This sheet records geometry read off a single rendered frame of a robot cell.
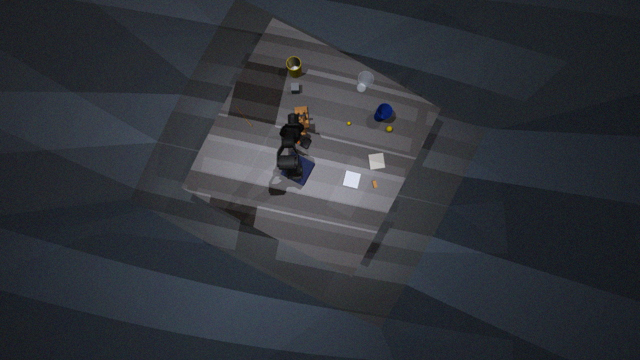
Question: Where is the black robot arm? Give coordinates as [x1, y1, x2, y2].
[276, 113, 304, 181]

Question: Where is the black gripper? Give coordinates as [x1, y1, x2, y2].
[279, 126, 312, 150]

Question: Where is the dark blue cup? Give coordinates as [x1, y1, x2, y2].
[374, 103, 393, 122]

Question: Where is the white flat square slab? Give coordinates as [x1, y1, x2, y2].
[342, 170, 361, 189]
[368, 153, 385, 170]

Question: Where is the orange wooden catapult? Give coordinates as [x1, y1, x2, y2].
[294, 106, 309, 135]

